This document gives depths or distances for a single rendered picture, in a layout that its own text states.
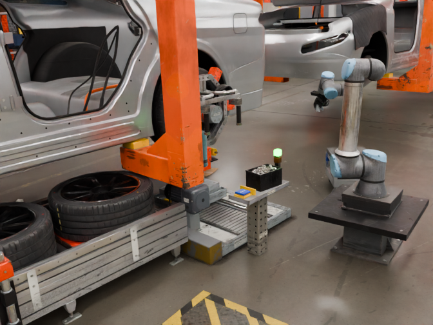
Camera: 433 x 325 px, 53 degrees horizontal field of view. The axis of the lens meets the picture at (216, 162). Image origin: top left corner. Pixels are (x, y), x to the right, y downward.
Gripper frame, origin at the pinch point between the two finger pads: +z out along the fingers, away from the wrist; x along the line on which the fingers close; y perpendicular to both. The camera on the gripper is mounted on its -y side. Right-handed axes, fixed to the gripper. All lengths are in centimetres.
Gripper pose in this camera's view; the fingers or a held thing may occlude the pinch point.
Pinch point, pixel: (316, 109)
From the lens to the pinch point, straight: 355.5
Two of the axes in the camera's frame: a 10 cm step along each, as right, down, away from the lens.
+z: -0.2, 6.6, 7.5
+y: 4.7, 6.7, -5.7
